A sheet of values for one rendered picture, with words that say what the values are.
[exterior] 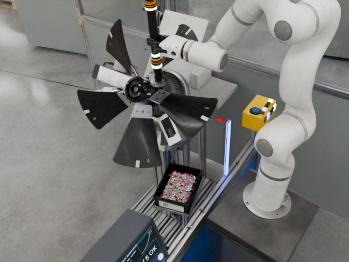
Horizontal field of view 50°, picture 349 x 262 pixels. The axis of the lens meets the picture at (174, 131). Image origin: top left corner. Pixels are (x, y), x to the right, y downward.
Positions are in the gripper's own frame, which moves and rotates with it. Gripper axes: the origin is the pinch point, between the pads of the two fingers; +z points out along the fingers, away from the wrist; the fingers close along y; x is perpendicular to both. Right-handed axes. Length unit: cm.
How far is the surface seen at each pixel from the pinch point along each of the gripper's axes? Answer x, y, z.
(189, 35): -5.0, 17.5, -5.5
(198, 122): -29.9, -4.6, -23.3
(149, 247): -28, -63, -42
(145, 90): -23.6, -4.8, 3.5
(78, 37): -125, 137, 216
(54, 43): -139, 129, 251
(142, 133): -42.4, -12.9, 1.7
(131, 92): -26.3, -6.6, 10.5
